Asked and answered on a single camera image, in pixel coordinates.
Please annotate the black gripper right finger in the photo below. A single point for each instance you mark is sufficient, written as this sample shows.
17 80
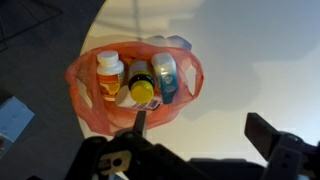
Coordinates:
283 150

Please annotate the white bottle with orange label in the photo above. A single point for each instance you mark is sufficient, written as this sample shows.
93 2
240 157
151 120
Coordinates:
110 75

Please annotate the white blue bottle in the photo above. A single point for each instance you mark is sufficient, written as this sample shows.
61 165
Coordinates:
166 76

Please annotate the brown bottle with yellow cap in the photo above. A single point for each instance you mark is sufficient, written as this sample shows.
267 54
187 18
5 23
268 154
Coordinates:
141 85

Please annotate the light blue paper box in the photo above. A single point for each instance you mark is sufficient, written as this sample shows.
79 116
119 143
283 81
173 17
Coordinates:
13 123

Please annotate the red plastic bag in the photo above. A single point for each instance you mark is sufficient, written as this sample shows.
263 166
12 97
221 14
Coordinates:
100 116

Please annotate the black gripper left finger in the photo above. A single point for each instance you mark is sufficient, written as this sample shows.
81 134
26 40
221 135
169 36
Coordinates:
150 160

